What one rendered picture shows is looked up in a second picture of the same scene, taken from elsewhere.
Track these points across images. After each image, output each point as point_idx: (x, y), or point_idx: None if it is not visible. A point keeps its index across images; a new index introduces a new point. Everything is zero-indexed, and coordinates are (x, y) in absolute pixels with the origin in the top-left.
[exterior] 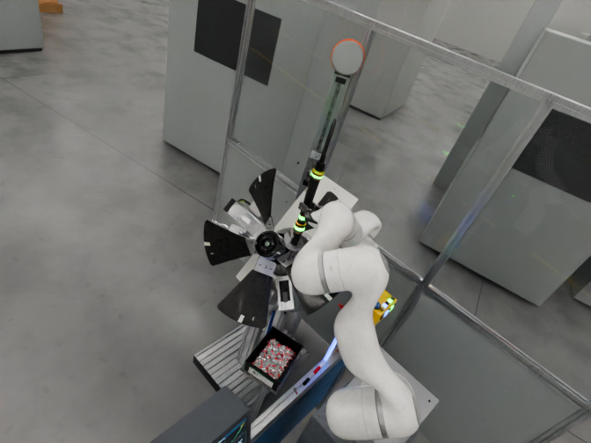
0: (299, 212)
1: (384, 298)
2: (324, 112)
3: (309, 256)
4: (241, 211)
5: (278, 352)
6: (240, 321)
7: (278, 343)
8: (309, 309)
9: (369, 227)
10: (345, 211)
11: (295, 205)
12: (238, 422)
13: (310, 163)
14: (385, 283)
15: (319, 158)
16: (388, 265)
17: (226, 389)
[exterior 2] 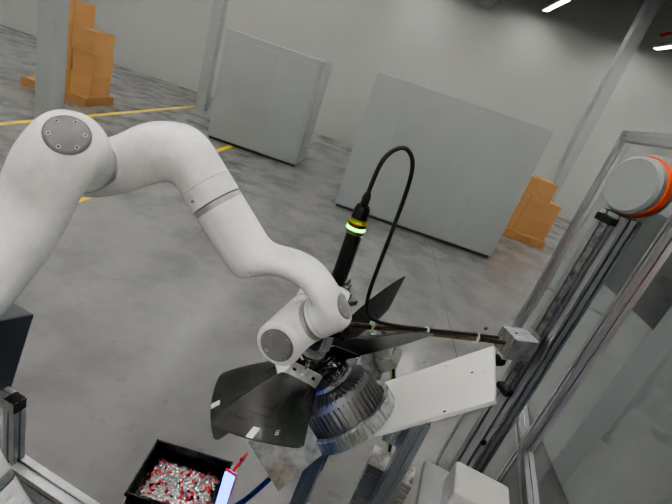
0: (419, 379)
1: None
2: (567, 272)
3: None
4: (367, 334)
5: (193, 492)
6: (212, 406)
7: (212, 488)
8: (219, 419)
9: (274, 260)
10: (175, 126)
11: (426, 370)
12: None
13: (500, 337)
14: (24, 143)
15: (519, 337)
16: (59, 136)
17: (24, 313)
